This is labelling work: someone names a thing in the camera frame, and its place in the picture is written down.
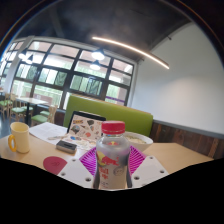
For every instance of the red-capped clear drink bottle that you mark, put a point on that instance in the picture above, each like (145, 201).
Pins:
(111, 160)

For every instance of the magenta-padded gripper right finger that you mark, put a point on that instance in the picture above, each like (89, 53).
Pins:
(148, 170)

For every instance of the group of green-seated wooden chairs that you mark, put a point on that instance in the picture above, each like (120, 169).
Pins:
(18, 110)

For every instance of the long curved ceiling light strip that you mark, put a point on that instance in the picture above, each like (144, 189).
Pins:
(133, 49)

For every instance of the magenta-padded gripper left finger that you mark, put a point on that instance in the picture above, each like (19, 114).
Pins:
(75, 171)

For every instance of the green upholstered bench seat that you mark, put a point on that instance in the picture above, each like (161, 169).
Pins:
(133, 118)

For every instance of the group of pendant ceiling lamps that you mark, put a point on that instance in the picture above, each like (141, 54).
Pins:
(98, 55)

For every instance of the white bowl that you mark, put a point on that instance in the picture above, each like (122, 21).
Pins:
(143, 141)

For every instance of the small dark flat box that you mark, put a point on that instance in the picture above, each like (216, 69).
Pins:
(66, 146)

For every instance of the white printed paper sheet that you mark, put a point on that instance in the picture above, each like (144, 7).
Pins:
(46, 130)

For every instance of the wooden dining table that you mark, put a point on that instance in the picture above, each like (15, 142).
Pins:
(31, 100)

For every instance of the black tablet with stickers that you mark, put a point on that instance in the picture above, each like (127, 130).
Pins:
(85, 128)

